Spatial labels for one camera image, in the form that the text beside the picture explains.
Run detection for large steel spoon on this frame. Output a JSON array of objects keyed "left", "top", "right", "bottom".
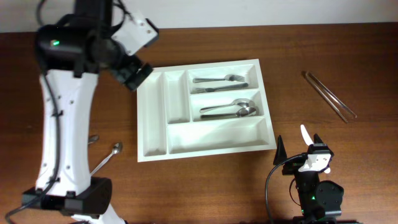
[
  {"left": 200, "top": 98, "right": 255, "bottom": 113},
  {"left": 200, "top": 107, "right": 257, "bottom": 119}
]

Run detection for right black cable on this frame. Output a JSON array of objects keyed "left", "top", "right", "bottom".
[{"left": 264, "top": 154, "right": 306, "bottom": 224}]

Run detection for steel fork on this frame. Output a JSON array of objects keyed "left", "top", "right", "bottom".
[
  {"left": 192, "top": 83, "right": 249, "bottom": 93},
  {"left": 192, "top": 74, "right": 246, "bottom": 83}
]

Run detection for left black cable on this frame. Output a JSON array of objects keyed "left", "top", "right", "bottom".
[{"left": 4, "top": 0, "right": 137, "bottom": 224}]

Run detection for black cable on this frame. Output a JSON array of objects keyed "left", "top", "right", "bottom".
[
  {"left": 264, "top": 154, "right": 306, "bottom": 224},
  {"left": 4, "top": 0, "right": 137, "bottom": 224}
]

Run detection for white plastic knife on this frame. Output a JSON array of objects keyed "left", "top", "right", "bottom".
[{"left": 300, "top": 124, "right": 331, "bottom": 155}]

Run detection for small steel teaspoon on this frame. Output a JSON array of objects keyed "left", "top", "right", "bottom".
[
  {"left": 90, "top": 142, "right": 123, "bottom": 176},
  {"left": 88, "top": 135, "right": 100, "bottom": 144}
]

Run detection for white plastic cutlery tray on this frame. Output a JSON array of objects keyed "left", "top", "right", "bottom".
[{"left": 137, "top": 59, "right": 276, "bottom": 162}]

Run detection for long steel kitchen tongs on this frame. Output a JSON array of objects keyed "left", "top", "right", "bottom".
[{"left": 302, "top": 71, "right": 358, "bottom": 123}]

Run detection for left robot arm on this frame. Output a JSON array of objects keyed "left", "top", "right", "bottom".
[{"left": 21, "top": 1, "right": 159, "bottom": 223}]

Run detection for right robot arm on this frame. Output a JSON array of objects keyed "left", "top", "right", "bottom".
[{"left": 273, "top": 134, "right": 344, "bottom": 224}]

